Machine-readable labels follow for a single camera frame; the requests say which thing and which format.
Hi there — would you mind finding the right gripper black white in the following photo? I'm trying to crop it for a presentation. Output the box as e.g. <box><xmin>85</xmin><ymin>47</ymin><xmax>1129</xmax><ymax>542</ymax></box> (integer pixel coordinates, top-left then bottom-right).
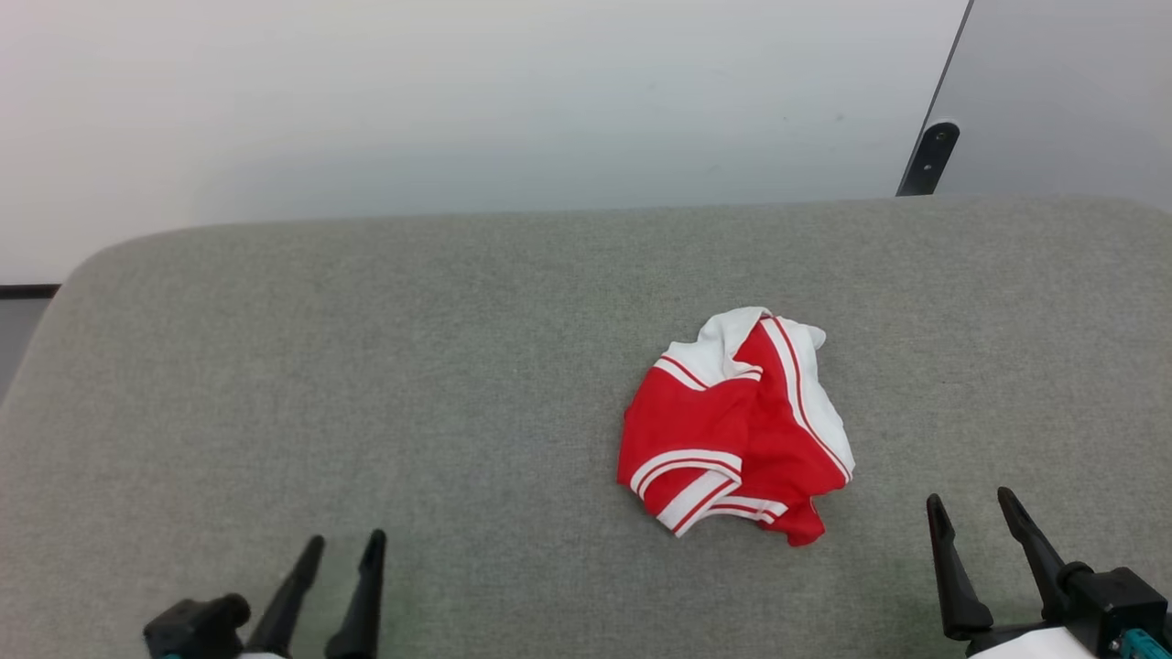
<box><xmin>927</xmin><ymin>486</ymin><xmax>1172</xmax><ymax>659</ymax></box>

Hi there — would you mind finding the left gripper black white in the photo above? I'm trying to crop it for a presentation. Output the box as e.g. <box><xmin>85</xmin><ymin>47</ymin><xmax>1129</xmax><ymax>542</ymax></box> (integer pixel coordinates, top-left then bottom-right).
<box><xmin>144</xmin><ymin>529</ymin><xmax>387</xmax><ymax>659</ymax></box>

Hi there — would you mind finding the red and white garment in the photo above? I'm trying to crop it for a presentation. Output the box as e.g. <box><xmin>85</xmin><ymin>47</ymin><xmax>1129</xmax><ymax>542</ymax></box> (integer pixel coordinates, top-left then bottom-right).
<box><xmin>616</xmin><ymin>306</ymin><xmax>857</xmax><ymax>548</ymax></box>

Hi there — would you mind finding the grey fabric sofa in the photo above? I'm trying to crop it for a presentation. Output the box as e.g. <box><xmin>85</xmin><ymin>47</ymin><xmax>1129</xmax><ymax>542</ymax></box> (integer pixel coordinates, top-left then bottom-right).
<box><xmin>0</xmin><ymin>195</ymin><xmax>1172</xmax><ymax>659</ymax></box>

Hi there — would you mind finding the grey partition panel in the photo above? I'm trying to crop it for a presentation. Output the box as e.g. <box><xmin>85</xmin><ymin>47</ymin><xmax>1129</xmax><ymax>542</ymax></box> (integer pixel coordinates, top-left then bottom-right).
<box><xmin>897</xmin><ymin>0</ymin><xmax>1172</xmax><ymax>213</ymax></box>

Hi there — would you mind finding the black metal bracket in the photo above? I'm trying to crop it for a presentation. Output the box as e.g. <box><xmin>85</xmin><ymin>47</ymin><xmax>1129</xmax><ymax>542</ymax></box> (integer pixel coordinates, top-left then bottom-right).
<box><xmin>895</xmin><ymin>119</ymin><xmax>961</xmax><ymax>197</ymax></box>

